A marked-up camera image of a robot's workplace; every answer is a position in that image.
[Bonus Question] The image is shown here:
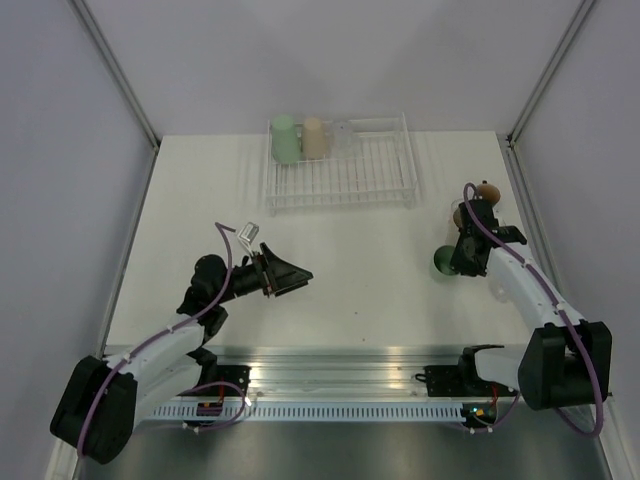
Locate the white slotted cable duct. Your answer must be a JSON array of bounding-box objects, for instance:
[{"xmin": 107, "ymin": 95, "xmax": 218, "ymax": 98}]
[{"xmin": 146, "ymin": 400, "xmax": 465, "ymax": 423}]

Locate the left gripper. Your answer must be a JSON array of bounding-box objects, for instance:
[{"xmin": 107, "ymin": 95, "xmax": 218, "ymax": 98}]
[{"xmin": 215, "ymin": 243, "xmax": 313, "ymax": 304}]

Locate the purple cable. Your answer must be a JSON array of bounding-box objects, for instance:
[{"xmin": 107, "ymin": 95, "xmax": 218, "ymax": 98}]
[
  {"xmin": 461, "ymin": 181, "xmax": 607, "ymax": 438},
  {"xmin": 74, "ymin": 221, "xmax": 253, "ymax": 456}
]

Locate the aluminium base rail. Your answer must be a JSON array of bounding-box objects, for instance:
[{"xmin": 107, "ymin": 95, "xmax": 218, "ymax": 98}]
[{"xmin": 69, "ymin": 344, "xmax": 621, "ymax": 401}]

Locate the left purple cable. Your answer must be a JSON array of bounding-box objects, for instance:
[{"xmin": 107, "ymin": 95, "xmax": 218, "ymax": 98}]
[{"xmin": 74, "ymin": 221, "xmax": 253, "ymax": 456}]

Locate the beige plastic cup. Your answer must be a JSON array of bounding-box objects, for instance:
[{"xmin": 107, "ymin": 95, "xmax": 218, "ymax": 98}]
[{"xmin": 445, "ymin": 206, "xmax": 461, "ymax": 246}]

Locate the dark brown cup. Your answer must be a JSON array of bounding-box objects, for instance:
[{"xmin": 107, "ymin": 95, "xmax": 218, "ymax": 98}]
[{"xmin": 476, "ymin": 181, "xmax": 502, "ymax": 207}]

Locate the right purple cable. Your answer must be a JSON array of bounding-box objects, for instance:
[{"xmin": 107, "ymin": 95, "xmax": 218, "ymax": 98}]
[{"xmin": 461, "ymin": 181, "xmax": 607, "ymax": 438}]

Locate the peach cup in rack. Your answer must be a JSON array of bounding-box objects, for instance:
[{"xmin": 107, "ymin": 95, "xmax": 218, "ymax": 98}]
[{"xmin": 301, "ymin": 117, "xmax": 329, "ymax": 160}]

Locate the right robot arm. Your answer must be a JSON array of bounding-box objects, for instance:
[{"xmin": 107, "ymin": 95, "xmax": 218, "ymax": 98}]
[{"xmin": 450, "ymin": 199, "xmax": 612, "ymax": 410}]

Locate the white wire dish rack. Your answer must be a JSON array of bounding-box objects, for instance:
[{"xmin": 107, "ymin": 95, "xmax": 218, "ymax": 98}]
[{"xmin": 263, "ymin": 114, "xmax": 418, "ymax": 214}]

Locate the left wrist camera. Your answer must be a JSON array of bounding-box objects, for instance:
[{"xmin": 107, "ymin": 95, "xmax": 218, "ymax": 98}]
[{"xmin": 236, "ymin": 222, "xmax": 260, "ymax": 255}]

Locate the clear glass near brown cup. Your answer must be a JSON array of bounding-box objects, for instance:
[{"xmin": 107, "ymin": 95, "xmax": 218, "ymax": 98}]
[{"xmin": 450, "ymin": 198, "xmax": 465, "ymax": 214}]

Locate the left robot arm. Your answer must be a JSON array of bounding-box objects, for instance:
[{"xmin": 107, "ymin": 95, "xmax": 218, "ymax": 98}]
[{"xmin": 49, "ymin": 244, "xmax": 314, "ymax": 464}]

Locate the tall green cup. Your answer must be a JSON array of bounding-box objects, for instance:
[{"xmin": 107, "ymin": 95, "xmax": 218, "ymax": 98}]
[{"xmin": 270, "ymin": 114, "xmax": 302, "ymax": 165}]

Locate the left frame post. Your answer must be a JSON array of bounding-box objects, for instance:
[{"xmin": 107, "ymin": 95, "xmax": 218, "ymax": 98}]
[{"xmin": 67, "ymin": 0, "xmax": 161, "ymax": 153}]

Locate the clear glass in rack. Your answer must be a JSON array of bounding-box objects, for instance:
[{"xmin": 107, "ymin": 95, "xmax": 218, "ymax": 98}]
[{"xmin": 331, "ymin": 120, "xmax": 354, "ymax": 158}]

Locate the right frame post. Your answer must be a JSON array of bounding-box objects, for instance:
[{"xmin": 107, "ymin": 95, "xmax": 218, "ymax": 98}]
[{"xmin": 505, "ymin": 0, "xmax": 599, "ymax": 149}]

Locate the frame post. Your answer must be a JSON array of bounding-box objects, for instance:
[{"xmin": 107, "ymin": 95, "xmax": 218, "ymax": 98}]
[
  {"xmin": 67, "ymin": 0, "xmax": 161, "ymax": 153},
  {"xmin": 505, "ymin": 0, "xmax": 599, "ymax": 149}
]

